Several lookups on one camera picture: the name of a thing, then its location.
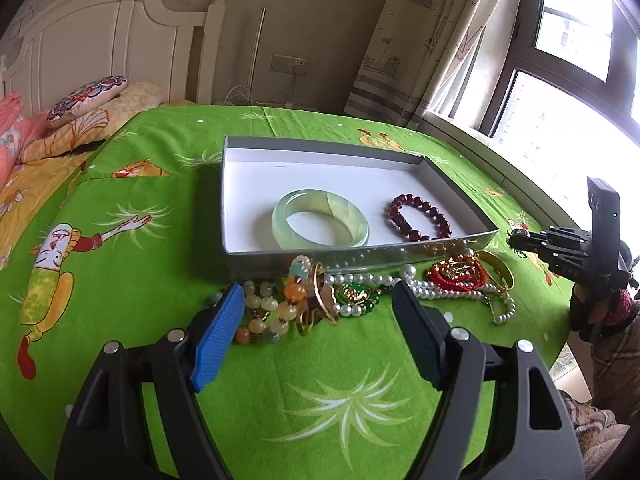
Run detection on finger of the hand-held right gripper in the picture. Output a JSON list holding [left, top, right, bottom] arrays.
[[507, 227, 596, 282]]

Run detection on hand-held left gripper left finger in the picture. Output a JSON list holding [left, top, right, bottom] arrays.
[[54, 282, 246, 480]]

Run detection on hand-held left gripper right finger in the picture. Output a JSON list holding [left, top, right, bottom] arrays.
[[391, 280, 586, 480]]

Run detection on cream and orange bead bracelet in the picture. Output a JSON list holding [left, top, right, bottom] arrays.
[[235, 255, 313, 346]]

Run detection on gold bangle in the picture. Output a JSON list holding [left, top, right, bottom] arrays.
[[477, 250, 516, 293]]

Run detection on red string gold bracelet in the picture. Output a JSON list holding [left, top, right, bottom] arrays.
[[426, 255, 488, 292]]

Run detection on white pearl necklace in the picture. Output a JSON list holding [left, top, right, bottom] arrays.
[[320, 249, 516, 326]]

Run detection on gold rings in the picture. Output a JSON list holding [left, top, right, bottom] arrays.
[[297, 260, 341, 336]]

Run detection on dark red bead bracelet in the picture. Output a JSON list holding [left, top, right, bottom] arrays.
[[387, 192, 453, 242]]

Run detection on grey cardboard box lid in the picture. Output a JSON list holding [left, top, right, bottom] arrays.
[[221, 135, 499, 281]]

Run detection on person's right forearm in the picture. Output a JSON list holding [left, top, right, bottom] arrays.
[[590, 317, 640, 411]]

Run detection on person's right hand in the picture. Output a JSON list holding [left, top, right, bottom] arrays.
[[570, 282, 640, 341]]

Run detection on green and gold pendant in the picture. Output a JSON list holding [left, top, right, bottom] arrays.
[[335, 282, 383, 317]]

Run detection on green cartoon printed tablecloth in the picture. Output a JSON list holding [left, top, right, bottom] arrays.
[[0, 105, 576, 480]]

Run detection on pale green jade bangle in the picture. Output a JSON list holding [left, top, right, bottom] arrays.
[[271, 188, 371, 251]]

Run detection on plaid cloth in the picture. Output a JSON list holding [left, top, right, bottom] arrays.
[[555, 390, 632, 476]]

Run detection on dark framed window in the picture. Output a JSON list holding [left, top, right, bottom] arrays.
[[435, 0, 640, 241]]

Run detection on yellow floral bedsheet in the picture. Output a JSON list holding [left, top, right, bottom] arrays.
[[0, 150, 101, 266]]

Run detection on yellow floral pillow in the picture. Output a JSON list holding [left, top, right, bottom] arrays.
[[20, 82, 166, 163]]

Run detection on cream printed curtain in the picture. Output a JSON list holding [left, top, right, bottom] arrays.
[[344, 0, 521, 128]]

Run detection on round patterned cushion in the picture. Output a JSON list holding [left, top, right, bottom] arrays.
[[46, 76, 128, 128]]

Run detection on pink floral quilt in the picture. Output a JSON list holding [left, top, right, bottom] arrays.
[[0, 92, 48, 186]]

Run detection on white bed headboard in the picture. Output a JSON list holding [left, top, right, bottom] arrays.
[[0, 0, 228, 116]]

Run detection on white cable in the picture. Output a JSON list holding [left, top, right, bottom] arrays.
[[225, 85, 296, 107]]

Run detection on wall socket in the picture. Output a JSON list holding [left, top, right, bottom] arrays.
[[270, 54, 309, 77]]

